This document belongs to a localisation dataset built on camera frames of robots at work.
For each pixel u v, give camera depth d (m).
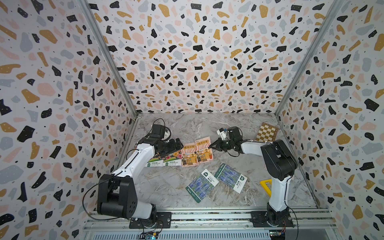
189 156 0.97
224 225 0.73
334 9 0.72
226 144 0.87
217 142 0.91
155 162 0.95
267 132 1.07
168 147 0.77
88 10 0.70
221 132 0.95
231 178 0.88
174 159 0.95
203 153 0.95
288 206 0.64
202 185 0.86
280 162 0.55
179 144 0.79
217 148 0.88
